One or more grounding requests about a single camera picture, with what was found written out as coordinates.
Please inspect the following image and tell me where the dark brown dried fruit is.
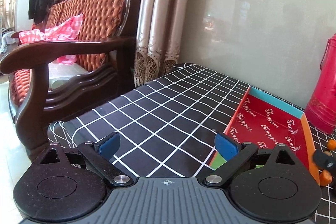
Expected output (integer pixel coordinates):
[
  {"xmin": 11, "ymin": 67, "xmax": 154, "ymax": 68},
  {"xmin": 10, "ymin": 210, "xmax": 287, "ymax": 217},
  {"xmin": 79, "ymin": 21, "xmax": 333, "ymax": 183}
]
[{"xmin": 313, "ymin": 150, "xmax": 335, "ymax": 172}]

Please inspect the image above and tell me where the small orange kumquat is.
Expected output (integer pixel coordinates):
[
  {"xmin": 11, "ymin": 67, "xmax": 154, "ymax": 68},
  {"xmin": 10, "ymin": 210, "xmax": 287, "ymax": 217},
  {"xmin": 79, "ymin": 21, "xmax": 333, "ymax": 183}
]
[
  {"xmin": 319, "ymin": 169, "xmax": 333, "ymax": 187},
  {"xmin": 327, "ymin": 139, "xmax": 336, "ymax": 151}
]

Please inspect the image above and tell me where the red colourful cardboard box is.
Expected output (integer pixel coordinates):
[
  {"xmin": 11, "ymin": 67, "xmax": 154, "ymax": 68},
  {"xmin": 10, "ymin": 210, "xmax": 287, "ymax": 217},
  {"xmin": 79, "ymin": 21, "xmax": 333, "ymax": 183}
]
[{"xmin": 223, "ymin": 87, "xmax": 320, "ymax": 184}]

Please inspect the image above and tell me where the white sofa seat mat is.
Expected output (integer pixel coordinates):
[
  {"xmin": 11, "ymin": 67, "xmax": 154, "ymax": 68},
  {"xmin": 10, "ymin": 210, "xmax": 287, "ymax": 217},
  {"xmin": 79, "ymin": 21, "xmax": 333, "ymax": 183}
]
[{"xmin": 49, "ymin": 61, "xmax": 88, "ymax": 90}]

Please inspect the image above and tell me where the red thermos flask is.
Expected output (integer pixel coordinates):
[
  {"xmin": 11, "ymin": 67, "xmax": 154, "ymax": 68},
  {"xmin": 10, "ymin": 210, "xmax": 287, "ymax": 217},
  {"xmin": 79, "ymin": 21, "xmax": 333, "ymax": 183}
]
[{"xmin": 304, "ymin": 36, "xmax": 336, "ymax": 134}]

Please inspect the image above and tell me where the pink checkered cloth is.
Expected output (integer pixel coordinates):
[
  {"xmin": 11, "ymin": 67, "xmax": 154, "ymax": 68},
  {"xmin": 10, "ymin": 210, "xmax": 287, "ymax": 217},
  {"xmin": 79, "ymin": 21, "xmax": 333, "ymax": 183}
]
[{"xmin": 18, "ymin": 13, "xmax": 84, "ymax": 65}]

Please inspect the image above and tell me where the orange woven sofa cushion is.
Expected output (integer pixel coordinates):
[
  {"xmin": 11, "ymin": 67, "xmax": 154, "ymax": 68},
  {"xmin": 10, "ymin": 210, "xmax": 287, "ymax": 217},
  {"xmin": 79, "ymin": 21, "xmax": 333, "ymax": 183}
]
[{"xmin": 10, "ymin": 0, "xmax": 129, "ymax": 106}]

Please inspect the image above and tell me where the beige lace curtain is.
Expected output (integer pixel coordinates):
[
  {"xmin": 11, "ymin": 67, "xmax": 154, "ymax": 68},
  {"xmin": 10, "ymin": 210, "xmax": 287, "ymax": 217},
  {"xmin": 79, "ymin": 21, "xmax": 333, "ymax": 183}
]
[{"xmin": 134, "ymin": 0, "xmax": 187, "ymax": 86}]

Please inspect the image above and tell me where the dark wooden sofa frame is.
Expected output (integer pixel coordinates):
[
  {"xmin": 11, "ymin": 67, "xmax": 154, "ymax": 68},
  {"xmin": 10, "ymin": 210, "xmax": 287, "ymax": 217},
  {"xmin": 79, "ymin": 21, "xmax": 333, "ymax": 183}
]
[{"xmin": 1, "ymin": 0, "xmax": 141, "ymax": 160}]

